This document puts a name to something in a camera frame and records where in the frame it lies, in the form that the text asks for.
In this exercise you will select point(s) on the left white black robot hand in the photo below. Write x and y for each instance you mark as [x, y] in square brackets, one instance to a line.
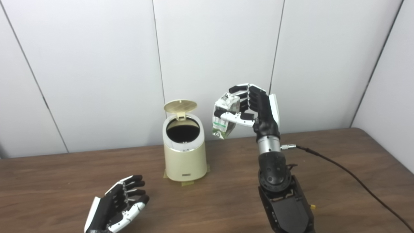
[106, 210]

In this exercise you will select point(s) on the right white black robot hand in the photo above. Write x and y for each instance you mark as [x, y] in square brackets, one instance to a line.
[263, 113]

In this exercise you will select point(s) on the white green milk carton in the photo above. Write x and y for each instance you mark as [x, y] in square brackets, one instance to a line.
[223, 127]

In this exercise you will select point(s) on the cream round bin lid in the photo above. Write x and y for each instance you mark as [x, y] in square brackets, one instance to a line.
[179, 105]

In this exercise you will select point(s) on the cream-colored trash bin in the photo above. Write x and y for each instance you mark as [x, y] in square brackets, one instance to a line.
[186, 163]

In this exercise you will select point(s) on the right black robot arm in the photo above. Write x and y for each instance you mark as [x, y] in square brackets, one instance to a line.
[281, 194]

